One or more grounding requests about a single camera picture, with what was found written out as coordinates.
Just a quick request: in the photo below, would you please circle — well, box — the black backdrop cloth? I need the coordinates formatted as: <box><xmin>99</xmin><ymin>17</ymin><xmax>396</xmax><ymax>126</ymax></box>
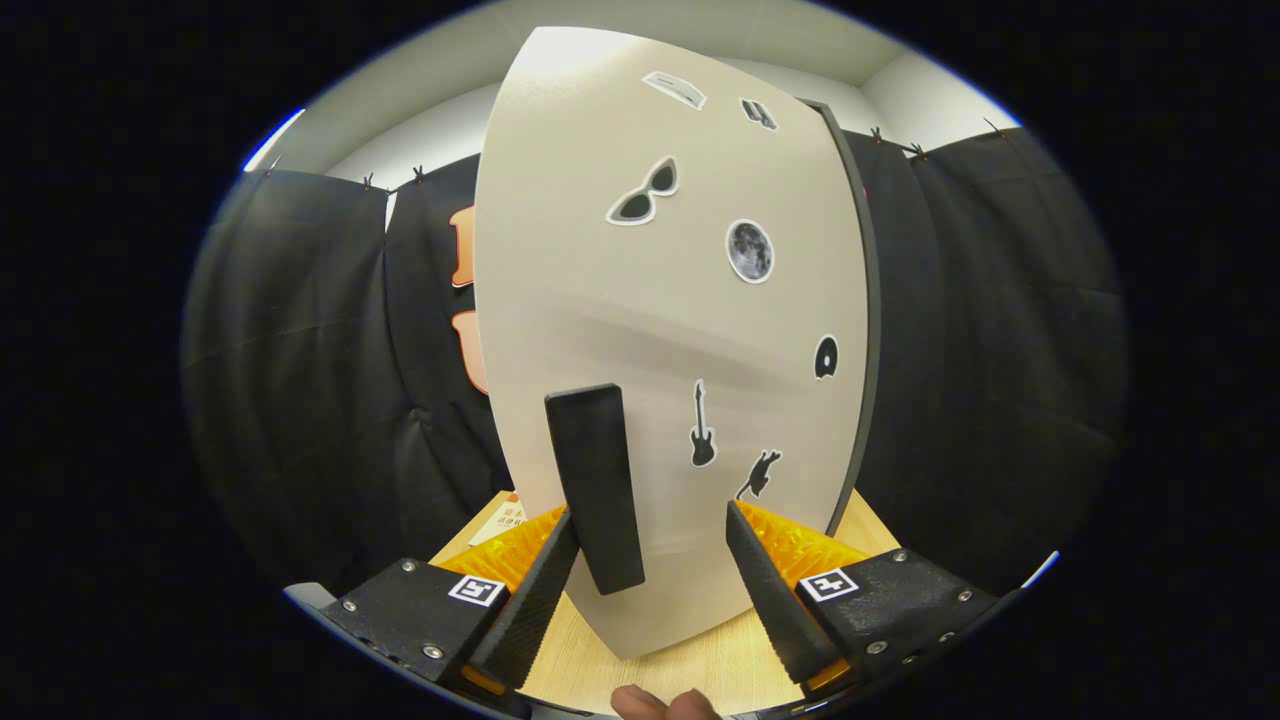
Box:
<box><xmin>180</xmin><ymin>125</ymin><xmax>1126</xmax><ymax>591</ymax></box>

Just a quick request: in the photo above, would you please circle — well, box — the beige shoe cabinet door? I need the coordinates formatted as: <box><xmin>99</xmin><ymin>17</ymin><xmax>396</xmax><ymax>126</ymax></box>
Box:
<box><xmin>473</xmin><ymin>25</ymin><xmax>871</xmax><ymax>661</ymax></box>

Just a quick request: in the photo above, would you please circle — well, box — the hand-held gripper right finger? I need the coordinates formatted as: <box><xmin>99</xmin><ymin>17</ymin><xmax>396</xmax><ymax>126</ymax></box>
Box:
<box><xmin>726</xmin><ymin>500</ymin><xmax>1001</xmax><ymax>703</ymax></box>

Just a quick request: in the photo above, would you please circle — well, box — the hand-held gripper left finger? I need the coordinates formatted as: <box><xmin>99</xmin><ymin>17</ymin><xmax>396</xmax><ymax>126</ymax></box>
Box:
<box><xmin>320</xmin><ymin>505</ymin><xmax>582</xmax><ymax>706</ymax></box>

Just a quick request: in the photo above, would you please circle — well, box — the black door handle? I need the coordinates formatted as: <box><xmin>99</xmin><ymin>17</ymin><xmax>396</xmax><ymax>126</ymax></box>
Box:
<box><xmin>545</xmin><ymin>383</ymin><xmax>647</xmax><ymax>597</ymax></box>

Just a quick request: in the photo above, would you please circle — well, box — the beige book with red print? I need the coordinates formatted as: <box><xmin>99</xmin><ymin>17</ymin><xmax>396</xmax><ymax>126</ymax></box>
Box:
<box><xmin>468</xmin><ymin>492</ymin><xmax>529</xmax><ymax>548</ymax></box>

